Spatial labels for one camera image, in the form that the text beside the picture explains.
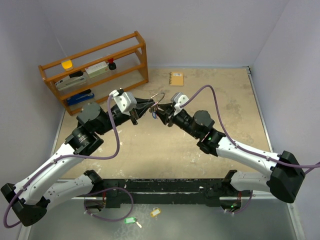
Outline yellow lidded container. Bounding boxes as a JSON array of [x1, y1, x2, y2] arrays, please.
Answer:
[[61, 59, 74, 72]]

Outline yellow key tag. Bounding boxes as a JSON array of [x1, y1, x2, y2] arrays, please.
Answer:
[[150, 207, 162, 218]]

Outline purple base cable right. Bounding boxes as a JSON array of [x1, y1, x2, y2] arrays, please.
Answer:
[[223, 191, 254, 216]]

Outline bunch of metal keys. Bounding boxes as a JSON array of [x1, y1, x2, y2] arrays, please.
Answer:
[[149, 104, 159, 113]]

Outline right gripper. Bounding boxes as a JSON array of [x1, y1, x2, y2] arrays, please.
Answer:
[[153, 102, 200, 139]]

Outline brown spiral notebook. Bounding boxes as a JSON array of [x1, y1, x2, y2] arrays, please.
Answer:
[[169, 72, 184, 87]]

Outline green key tag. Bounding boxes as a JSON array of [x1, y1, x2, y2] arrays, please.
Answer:
[[124, 217, 142, 228]]

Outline blue stapler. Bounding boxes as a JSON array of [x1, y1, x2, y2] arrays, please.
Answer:
[[66, 89, 95, 106]]

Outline white box on shelf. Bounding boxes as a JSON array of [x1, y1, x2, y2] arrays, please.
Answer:
[[85, 61, 109, 78]]

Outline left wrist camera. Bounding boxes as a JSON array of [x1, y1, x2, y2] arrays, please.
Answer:
[[109, 88, 137, 116]]

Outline wooden shelf rack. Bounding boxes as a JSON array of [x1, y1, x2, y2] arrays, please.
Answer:
[[38, 31, 149, 116]]

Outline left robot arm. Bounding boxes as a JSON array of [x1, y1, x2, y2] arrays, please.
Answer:
[[0, 96, 155, 229]]

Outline large metal keyring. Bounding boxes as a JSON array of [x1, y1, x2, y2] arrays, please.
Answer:
[[150, 92, 166, 105]]

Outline black base frame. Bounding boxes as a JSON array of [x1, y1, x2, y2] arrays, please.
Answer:
[[82, 169, 253, 210]]

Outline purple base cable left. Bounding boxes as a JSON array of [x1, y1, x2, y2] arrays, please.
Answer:
[[83, 187, 135, 222]]

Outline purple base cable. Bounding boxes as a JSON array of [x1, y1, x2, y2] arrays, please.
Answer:
[[223, 191, 254, 216], [83, 187, 135, 222]]

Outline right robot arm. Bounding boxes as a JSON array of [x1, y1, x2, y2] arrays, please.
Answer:
[[155, 103, 306, 203]]

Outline white stapler on shelf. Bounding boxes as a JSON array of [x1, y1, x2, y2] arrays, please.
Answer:
[[55, 71, 89, 91]]

